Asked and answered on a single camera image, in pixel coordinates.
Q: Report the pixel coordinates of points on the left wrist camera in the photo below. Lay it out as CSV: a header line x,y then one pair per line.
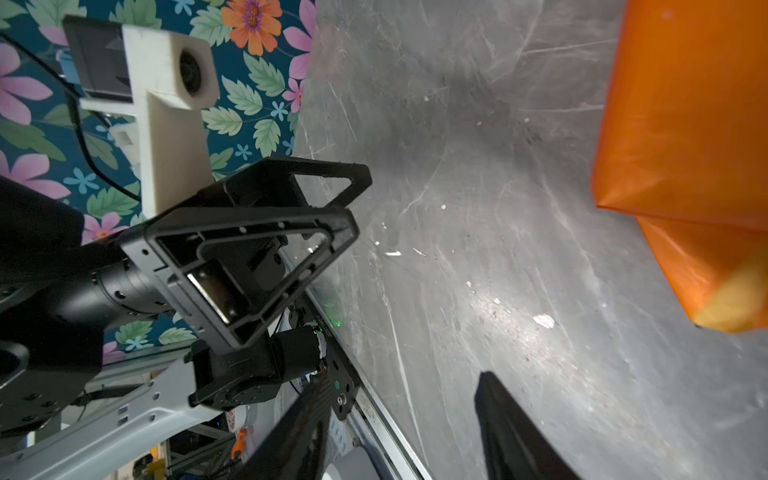
x,y
164,80

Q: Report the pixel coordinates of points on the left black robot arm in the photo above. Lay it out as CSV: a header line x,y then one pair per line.
x,y
58,297

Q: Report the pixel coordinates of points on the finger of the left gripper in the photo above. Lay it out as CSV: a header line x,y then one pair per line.
x,y
273,182

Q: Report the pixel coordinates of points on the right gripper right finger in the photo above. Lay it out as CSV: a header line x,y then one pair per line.
x,y
513,447

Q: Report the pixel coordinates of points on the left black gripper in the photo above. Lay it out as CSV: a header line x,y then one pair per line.
x,y
230,272

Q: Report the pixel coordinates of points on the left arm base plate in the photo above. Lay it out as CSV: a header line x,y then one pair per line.
x,y
343,376

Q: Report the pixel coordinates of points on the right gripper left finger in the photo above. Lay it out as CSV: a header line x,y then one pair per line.
x,y
296,446

